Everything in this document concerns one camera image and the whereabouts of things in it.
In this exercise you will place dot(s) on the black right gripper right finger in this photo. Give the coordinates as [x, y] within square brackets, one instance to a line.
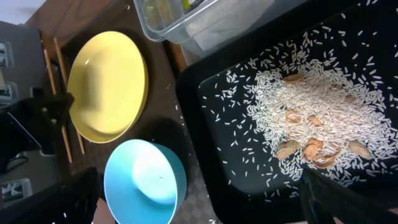
[322, 200]

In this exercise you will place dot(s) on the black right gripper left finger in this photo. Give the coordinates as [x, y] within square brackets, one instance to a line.
[71, 201]

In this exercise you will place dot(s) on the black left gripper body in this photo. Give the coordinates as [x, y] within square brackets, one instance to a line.
[32, 124]

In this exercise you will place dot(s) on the light blue bowl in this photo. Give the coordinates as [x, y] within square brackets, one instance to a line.
[144, 182]

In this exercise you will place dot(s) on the green snack wrapper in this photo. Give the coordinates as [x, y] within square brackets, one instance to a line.
[189, 5]

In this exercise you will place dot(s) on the black waste tray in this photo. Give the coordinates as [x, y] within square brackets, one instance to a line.
[243, 181]

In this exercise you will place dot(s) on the grey dish rack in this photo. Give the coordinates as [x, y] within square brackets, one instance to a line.
[24, 74]

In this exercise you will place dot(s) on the yellow plate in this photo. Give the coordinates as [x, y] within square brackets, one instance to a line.
[109, 82]

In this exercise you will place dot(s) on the rice and nutshell pile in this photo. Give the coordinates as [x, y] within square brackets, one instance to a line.
[313, 116]

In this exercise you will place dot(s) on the dark brown serving tray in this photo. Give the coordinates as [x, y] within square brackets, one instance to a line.
[73, 23]

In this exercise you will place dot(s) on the clear plastic bin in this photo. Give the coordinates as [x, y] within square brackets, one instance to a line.
[211, 25]

